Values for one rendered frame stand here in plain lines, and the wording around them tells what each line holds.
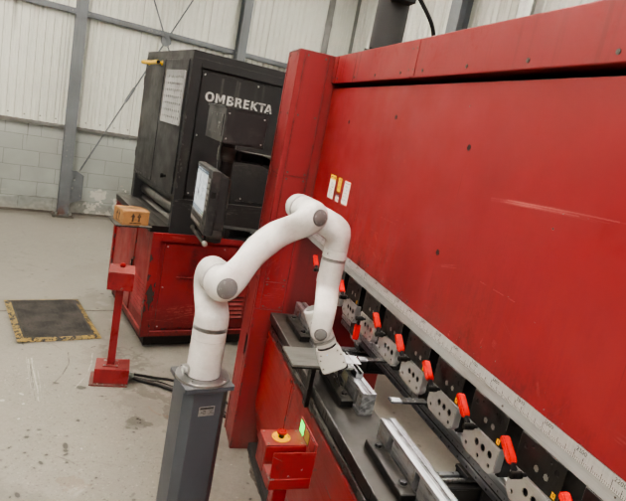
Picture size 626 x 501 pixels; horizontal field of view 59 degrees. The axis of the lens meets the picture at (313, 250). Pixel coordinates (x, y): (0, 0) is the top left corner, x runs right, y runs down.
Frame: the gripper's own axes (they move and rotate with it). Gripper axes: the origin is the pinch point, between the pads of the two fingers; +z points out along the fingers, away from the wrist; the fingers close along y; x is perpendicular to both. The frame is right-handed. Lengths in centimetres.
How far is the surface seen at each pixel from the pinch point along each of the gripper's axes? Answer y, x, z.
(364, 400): 6.9, -4.1, 9.4
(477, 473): 34, -39, 30
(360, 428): 1.9, -13.8, 14.7
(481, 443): 30, -77, -7
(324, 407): -8.8, -0.4, 8.5
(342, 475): -9.3, -27.4, 21.6
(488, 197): 56, -55, -63
